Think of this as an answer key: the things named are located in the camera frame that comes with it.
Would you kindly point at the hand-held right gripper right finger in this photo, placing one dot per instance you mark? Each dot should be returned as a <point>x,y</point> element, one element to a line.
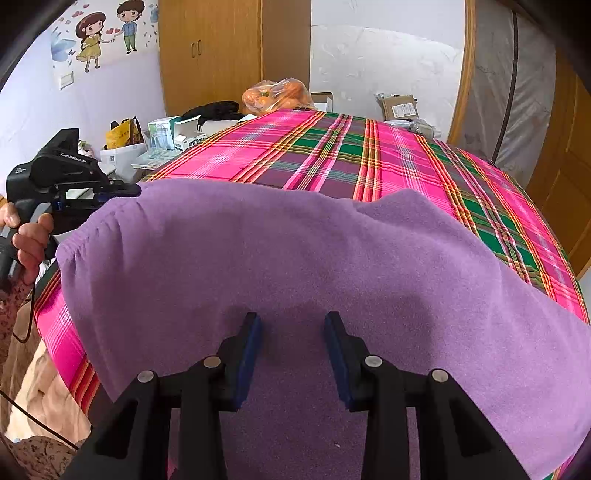
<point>334,364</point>

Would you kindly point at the yellow bag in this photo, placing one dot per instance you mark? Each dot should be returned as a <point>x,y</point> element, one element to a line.
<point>122,134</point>

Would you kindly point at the cartoon wall sticker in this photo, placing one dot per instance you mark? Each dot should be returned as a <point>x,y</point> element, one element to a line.
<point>92,37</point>

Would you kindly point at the wooden wardrobe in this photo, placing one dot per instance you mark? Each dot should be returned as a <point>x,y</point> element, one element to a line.
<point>221,55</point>

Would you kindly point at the bag of oranges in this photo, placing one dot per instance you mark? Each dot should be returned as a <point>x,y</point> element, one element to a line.
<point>277,97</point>

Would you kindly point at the small white box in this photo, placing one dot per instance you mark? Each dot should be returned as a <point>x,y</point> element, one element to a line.
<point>323,101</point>

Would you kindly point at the cardboard box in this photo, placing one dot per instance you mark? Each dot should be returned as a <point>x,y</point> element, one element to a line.
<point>399,108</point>

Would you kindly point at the person's floral fleece jacket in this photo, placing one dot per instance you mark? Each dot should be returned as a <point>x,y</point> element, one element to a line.
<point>37,461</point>

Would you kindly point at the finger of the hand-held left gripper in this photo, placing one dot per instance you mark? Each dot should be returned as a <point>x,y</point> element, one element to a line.
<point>122,190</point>

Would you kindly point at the grey plastic door curtain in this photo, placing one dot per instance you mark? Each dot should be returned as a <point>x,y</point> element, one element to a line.
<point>508,92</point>

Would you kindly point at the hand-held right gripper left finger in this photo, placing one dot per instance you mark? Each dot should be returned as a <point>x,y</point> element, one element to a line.
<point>247,364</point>

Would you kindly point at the purple fleece garment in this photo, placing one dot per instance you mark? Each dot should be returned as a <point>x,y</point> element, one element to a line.
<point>277,258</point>

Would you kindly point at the white green medicine box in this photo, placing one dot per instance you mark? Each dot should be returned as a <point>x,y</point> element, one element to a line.
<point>161,134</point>
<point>189,134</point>

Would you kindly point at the white carton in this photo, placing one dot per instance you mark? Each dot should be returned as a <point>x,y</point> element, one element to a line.
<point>120,159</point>

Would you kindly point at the person's left forearm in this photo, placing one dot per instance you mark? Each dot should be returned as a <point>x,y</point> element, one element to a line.
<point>11,318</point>

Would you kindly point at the grey parcel bag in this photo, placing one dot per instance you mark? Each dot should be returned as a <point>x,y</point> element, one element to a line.
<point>415,127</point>

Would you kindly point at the pink plaid bed sheet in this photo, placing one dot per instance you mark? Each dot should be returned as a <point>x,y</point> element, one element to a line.
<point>392,152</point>

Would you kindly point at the wooden door frame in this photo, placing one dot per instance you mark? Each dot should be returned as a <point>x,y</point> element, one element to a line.
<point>464,69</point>

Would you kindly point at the person's left hand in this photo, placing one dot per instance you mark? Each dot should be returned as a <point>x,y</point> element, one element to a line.
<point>30,244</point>

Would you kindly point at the white wall switch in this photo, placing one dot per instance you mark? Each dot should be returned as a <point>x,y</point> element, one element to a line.
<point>65,80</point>

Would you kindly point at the beige quilt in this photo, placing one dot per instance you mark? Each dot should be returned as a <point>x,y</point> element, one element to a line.
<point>51,397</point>

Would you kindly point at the black cloth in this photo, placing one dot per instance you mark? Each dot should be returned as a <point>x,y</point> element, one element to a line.
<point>212,110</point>

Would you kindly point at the wooden door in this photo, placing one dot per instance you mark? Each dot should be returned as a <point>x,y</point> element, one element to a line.
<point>563,184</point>

